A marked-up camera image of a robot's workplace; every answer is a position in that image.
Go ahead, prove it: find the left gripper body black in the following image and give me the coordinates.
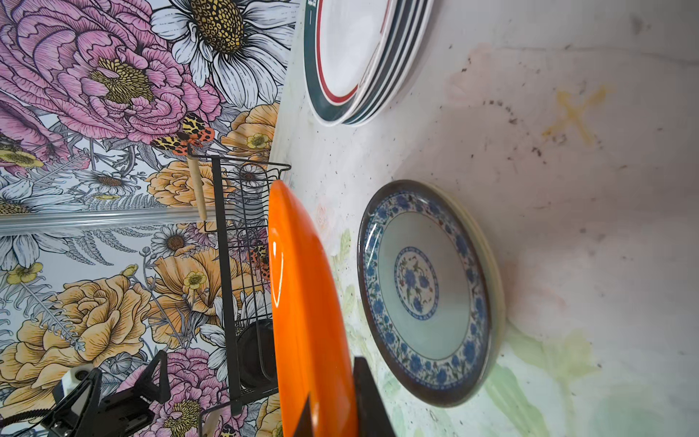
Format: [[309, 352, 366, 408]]
[[40, 351, 171, 437]]

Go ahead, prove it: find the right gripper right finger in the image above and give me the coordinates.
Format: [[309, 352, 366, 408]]
[[353, 356, 396, 437]]

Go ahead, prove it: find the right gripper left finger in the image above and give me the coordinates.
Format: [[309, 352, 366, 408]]
[[293, 397, 314, 437]]

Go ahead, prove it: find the orange plate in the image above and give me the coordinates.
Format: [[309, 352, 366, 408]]
[[268, 180, 359, 436]]

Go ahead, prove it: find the black plate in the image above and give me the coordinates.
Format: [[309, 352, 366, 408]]
[[237, 319, 277, 389]]

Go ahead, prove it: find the teal patterned plate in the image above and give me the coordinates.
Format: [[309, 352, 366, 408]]
[[357, 180, 491, 408]]

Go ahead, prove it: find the cream plate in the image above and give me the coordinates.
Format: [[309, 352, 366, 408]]
[[426, 183, 507, 386]]

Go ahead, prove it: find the black wire dish rack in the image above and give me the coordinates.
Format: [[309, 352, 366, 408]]
[[188, 153, 291, 436]]

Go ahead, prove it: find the white plate red green band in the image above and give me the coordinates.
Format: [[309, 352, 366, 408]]
[[302, 0, 400, 127]]

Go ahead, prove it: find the far wooden rack handle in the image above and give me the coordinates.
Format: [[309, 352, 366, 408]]
[[187, 157, 208, 222]]

